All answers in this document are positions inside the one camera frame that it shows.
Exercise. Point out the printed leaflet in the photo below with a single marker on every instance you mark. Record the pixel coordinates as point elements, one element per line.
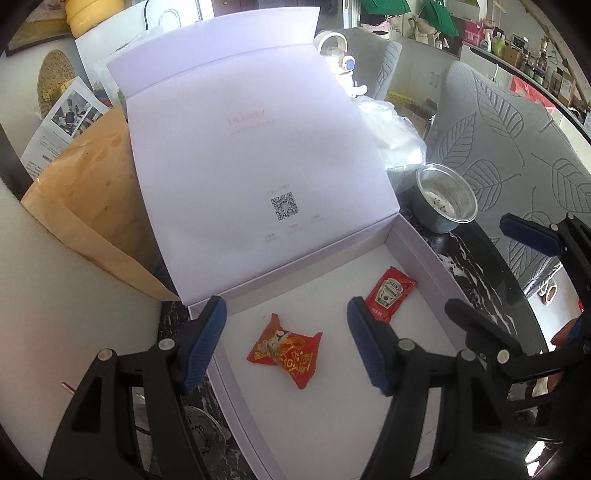
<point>64,120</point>

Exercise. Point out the clear plastic bag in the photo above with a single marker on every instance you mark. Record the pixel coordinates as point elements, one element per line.
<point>392,138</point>

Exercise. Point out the person's right hand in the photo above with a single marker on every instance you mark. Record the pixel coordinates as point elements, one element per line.
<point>565,333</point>

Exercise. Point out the green tote bag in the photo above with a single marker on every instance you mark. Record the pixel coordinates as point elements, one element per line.
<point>385,5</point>
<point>441,16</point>

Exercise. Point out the white pouch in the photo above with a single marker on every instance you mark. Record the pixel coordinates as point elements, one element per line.
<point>101,60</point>

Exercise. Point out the brown paper bag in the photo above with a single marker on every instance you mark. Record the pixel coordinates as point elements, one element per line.
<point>87,194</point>

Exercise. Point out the white water bottle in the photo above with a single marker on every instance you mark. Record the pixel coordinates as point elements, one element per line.
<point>344,62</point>

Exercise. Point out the red ketchup packet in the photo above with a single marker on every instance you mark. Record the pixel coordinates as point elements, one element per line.
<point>388,295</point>

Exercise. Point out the metal bowl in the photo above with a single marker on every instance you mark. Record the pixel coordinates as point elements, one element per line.
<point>445,203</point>

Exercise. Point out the white gift box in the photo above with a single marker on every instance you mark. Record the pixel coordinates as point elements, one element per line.
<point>258,161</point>

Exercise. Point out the framed picture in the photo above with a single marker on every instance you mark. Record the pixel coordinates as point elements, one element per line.
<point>34,27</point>

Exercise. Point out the straw hat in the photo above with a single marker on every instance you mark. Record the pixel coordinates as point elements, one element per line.
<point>55,78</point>

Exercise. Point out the grey leaf-pattern chair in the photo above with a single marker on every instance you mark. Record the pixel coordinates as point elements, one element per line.
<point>376,60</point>
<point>503,138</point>

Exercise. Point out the white foam board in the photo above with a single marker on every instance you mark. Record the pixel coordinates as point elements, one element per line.
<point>60,323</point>

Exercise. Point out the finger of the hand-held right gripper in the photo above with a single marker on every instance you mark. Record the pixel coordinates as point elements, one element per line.
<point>480,325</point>
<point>531,235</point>

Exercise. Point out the cardboard box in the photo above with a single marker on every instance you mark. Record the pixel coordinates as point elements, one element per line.
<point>415,113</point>

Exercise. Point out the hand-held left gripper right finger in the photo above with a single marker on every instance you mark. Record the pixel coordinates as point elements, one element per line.
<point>367,346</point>

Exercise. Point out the red yellow candy wrapper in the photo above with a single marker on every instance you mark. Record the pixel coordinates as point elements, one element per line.
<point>284,353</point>

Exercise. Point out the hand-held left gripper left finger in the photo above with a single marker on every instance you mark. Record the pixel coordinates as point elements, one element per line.
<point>203,344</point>

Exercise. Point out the cluttered counter shelf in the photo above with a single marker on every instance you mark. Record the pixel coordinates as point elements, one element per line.
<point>517,50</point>

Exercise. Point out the drinking glass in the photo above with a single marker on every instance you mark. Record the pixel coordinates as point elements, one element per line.
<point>203,429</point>

